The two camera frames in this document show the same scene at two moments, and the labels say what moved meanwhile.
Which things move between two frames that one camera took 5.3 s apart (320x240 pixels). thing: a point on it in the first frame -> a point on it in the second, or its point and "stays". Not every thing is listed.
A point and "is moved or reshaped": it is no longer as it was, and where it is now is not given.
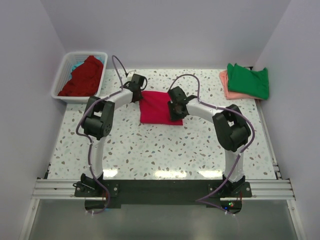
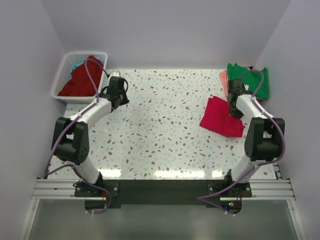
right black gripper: [172, 116] -> [233, 113]
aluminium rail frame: [280, 189] stays
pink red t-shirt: [154, 108] is moved or reshaped
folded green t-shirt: [250, 83] stays
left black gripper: [139, 99] -> [125, 100]
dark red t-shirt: [85, 80] stays
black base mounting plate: [220, 195] stays
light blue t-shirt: [101, 59] stays
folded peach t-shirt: [230, 95] stays
